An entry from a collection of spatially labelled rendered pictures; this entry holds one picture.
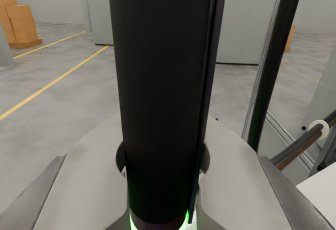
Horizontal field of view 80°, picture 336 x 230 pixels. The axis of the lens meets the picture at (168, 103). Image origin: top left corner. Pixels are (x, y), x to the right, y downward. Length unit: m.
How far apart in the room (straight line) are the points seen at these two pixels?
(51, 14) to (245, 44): 11.42
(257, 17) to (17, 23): 7.09
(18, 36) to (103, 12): 2.83
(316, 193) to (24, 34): 8.16
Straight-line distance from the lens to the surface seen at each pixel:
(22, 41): 8.37
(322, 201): 0.61
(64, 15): 14.03
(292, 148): 0.30
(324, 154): 0.87
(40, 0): 14.61
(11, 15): 8.33
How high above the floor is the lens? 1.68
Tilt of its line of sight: 29 degrees down
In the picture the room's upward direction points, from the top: 2 degrees clockwise
